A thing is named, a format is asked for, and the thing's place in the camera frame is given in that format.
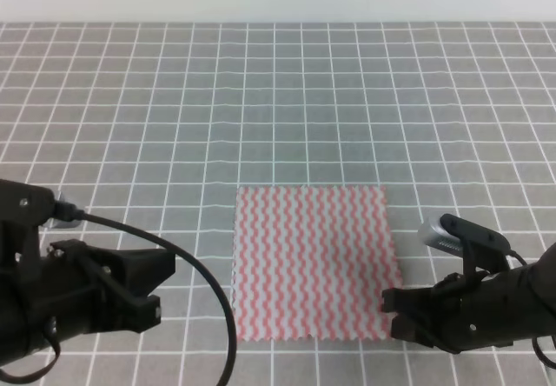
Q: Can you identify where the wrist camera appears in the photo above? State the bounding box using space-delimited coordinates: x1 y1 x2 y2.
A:
418 214 512 275
0 178 83 265

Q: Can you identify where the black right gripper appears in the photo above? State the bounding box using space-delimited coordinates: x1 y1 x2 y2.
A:
381 268 543 354

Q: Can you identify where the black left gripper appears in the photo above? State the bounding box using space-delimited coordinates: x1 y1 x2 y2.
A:
1 240 175 347

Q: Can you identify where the pink wavy striped towel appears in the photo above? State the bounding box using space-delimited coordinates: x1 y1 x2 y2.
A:
231 185 401 341

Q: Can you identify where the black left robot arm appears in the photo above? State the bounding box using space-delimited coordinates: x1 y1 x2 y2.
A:
1 239 175 364

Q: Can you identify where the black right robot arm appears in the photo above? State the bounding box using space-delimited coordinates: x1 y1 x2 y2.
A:
381 246 555 354

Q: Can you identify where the black left camera cable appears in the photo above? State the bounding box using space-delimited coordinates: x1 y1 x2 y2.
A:
51 201 238 386

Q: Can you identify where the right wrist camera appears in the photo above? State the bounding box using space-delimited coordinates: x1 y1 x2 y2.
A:
418 214 512 275

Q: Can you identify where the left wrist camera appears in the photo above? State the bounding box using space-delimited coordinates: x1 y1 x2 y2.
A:
0 178 83 265

